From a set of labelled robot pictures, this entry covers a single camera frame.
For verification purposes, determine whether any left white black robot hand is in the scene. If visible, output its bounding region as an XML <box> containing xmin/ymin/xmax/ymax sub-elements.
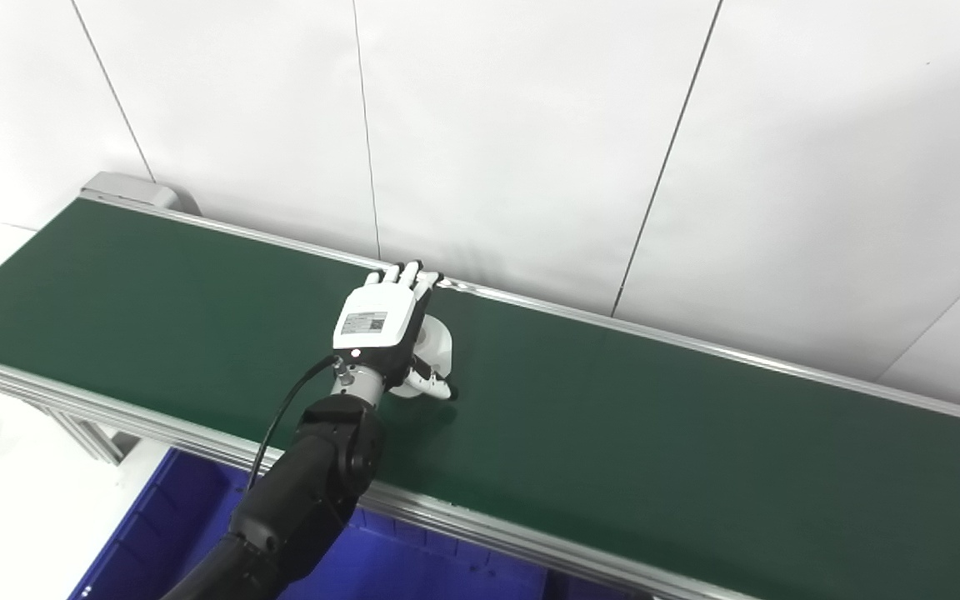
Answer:
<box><xmin>332</xmin><ymin>260</ymin><xmax>458</xmax><ymax>403</ymax></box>

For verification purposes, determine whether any white cylindrical part with hole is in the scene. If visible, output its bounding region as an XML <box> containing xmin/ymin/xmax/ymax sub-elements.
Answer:
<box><xmin>388</xmin><ymin>312</ymin><xmax>455</xmax><ymax>400</ymax></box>

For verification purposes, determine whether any blue plastic bin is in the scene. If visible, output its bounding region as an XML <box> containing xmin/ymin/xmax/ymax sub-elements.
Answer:
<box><xmin>70</xmin><ymin>447</ymin><xmax>551</xmax><ymax>600</ymax></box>

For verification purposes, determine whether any green conveyor belt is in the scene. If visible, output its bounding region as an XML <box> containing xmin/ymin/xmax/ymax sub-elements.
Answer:
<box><xmin>0</xmin><ymin>197</ymin><xmax>960</xmax><ymax>600</ymax></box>
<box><xmin>0</xmin><ymin>193</ymin><xmax>960</xmax><ymax>600</ymax></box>

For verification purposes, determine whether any grey conveyor end cover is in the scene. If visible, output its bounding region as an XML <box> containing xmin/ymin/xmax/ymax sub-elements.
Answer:
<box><xmin>79</xmin><ymin>172</ymin><xmax>203</xmax><ymax>217</ymax></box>

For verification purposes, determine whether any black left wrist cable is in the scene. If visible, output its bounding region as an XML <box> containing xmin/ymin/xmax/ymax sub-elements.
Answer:
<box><xmin>246</xmin><ymin>353</ymin><xmax>340</xmax><ymax>494</ymax></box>

